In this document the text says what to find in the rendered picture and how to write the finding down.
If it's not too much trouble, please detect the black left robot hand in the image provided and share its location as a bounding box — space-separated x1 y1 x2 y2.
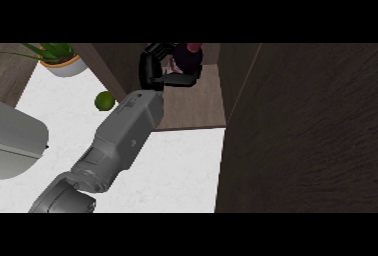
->
137 42 203 92

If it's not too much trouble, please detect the dark red wine bottle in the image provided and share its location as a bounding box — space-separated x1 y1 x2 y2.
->
166 42 205 76

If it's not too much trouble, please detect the pale grey appliance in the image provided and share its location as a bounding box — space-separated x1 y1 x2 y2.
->
0 101 50 181

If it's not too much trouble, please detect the brown wooden cabinet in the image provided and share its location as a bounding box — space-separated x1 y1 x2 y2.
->
72 42 262 132

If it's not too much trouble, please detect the dark brown cabinet door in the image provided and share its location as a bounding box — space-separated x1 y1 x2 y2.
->
213 42 378 214

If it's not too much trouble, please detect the green plant in white pot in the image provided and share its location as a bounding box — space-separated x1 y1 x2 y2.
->
0 42 89 79

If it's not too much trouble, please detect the green lime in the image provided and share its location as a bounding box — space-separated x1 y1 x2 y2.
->
92 90 116 112

